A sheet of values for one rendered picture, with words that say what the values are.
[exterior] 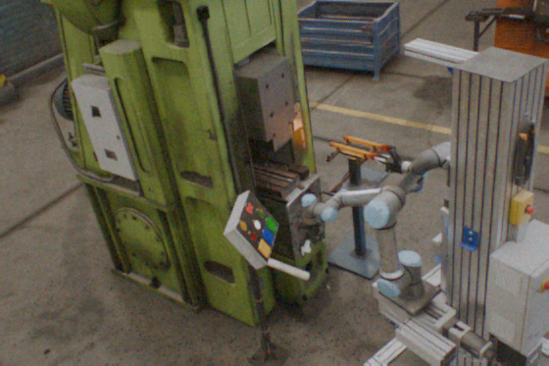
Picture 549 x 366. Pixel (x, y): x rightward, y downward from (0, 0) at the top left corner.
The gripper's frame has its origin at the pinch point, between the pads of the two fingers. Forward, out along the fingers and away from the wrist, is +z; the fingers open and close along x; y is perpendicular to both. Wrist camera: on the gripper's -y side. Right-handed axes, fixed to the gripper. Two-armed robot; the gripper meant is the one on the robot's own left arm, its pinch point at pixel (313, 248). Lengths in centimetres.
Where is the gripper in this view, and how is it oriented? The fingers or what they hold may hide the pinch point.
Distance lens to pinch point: 322.7
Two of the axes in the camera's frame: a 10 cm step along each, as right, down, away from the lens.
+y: 6.2, 3.5, -7.0
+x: 7.7, -4.3, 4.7
